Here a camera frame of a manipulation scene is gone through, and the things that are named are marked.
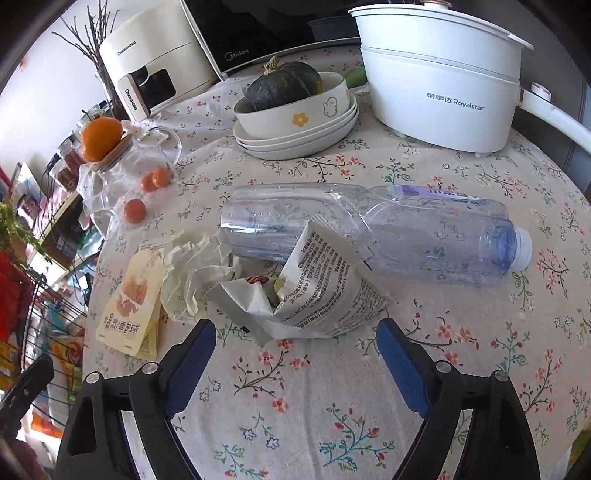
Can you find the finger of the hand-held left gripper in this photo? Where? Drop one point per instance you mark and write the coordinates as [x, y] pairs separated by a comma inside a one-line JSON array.
[[27, 387]]

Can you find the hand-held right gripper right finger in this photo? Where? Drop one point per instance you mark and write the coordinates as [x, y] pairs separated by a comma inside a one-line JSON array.
[[401, 364]]

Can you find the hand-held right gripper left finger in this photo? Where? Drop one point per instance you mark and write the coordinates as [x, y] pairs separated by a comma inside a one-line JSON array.
[[189, 364]]

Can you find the foil snack bag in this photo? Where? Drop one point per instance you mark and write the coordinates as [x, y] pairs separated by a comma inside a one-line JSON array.
[[323, 295]]

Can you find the person's left forearm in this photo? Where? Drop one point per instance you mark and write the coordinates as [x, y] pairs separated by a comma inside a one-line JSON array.
[[18, 461]]

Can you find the floral tablecloth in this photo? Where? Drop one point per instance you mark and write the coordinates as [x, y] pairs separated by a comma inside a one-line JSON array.
[[415, 369]]

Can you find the cream bread packet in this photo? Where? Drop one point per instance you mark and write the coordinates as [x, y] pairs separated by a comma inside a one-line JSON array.
[[129, 300]]

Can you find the red bag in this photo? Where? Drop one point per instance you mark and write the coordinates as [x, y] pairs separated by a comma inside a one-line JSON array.
[[11, 286]]

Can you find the clear plastic bottle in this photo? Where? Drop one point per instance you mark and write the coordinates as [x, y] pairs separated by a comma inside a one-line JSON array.
[[438, 240]]

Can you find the green plant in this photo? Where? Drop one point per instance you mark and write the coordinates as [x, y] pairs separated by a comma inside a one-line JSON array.
[[16, 230]]

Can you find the small orange kumquat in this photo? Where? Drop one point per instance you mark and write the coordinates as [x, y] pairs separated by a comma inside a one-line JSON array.
[[161, 176], [147, 183], [135, 210]]

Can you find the clear plastic bag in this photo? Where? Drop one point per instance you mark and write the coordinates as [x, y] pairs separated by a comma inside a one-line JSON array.
[[92, 194]]

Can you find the jar of red preserves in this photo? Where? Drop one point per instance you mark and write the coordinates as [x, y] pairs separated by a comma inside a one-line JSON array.
[[69, 161]]

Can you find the white plate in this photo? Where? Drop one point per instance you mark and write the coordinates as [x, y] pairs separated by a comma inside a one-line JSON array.
[[295, 155], [344, 130]]

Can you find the large orange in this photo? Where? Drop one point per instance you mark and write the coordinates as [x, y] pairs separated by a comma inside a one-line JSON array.
[[101, 138]]

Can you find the white flower print bowl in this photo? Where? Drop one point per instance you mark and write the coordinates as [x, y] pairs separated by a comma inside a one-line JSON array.
[[314, 115]]

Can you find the green vegetable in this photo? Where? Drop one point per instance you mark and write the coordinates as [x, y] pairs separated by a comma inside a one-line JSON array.
[[355, 77]]

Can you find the dark green squash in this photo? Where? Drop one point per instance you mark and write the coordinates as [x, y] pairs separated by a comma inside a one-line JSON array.
[[281, 87]]

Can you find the white electric cooking pot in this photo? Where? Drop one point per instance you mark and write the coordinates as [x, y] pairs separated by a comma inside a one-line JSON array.
[[438, 69]]

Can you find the dried twigs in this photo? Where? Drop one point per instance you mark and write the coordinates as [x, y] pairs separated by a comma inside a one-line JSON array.
[[92, 55]]

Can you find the cream air fryer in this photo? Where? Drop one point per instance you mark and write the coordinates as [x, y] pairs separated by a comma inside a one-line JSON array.
[[152, 41]]

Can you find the black microwave oven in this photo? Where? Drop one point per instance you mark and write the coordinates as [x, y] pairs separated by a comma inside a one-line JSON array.
[[277, 23]]

